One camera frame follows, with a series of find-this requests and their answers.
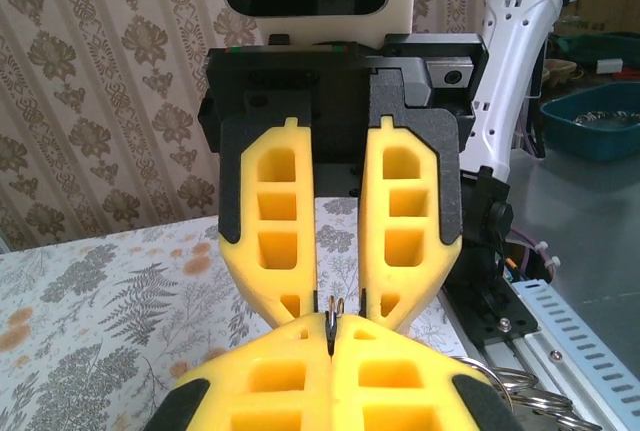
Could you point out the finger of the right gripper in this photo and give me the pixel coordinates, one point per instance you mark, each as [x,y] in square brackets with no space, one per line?
[232,176]
[445,176]

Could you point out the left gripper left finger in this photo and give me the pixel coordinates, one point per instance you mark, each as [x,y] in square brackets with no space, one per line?
[260,391]

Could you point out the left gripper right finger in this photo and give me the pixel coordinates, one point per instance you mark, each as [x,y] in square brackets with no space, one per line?
[400,391]

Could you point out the steel keyring disc with rings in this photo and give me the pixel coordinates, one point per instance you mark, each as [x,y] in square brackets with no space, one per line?
[330,333]

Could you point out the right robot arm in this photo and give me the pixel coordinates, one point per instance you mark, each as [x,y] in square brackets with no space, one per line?
[505,76]

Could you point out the teal plastic bin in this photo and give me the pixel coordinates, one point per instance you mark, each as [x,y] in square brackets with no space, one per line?
[590,143]

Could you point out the grey metal panel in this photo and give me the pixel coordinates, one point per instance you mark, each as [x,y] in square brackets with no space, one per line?
[590,231]

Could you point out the pile of metal rings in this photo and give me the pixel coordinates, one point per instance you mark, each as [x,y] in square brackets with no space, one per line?
[605,118]

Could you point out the small white box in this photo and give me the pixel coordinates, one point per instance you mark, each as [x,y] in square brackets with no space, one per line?
[609,66]

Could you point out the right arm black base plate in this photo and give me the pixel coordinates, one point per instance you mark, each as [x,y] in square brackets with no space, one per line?
[480,316]

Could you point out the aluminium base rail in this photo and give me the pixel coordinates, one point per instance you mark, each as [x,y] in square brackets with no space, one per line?
[525,361]

